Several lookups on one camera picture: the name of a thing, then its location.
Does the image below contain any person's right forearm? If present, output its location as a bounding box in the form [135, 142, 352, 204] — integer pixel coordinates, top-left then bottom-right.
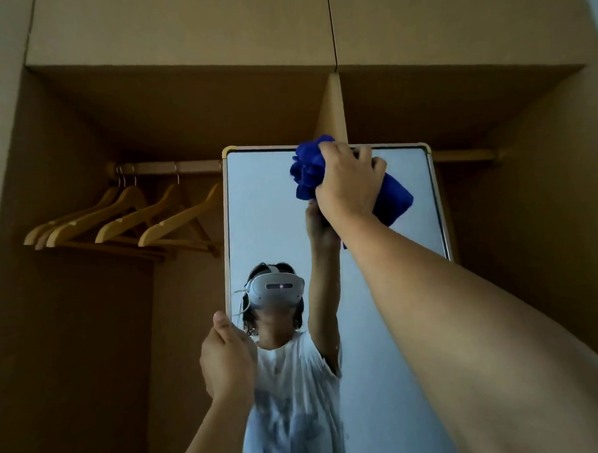
[340, 205, 598, 453]

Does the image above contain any wooden clothes rod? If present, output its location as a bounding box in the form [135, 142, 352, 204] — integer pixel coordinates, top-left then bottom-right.
[106, 145, 505, 181]

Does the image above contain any blue microfibre cloth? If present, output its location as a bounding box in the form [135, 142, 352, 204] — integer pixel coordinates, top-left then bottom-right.
[288, 131, 416, 233]

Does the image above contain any person's right hand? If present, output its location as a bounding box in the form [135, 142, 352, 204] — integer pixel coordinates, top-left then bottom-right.
[312, 138, 391, 234]

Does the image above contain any person's left forearm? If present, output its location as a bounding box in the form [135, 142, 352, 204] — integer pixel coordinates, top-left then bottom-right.
[171, 393, 255, 453]

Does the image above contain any tall framed mirror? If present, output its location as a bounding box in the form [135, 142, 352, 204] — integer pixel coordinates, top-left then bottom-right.
[218, 136, 462, 453]

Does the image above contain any person's left hand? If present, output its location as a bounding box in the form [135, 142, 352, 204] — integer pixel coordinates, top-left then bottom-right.
[197, 309, 261, 407]

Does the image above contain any light wooden wardrobe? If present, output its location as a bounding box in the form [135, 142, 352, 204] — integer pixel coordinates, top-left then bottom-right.
[0, 0, 598, 453]

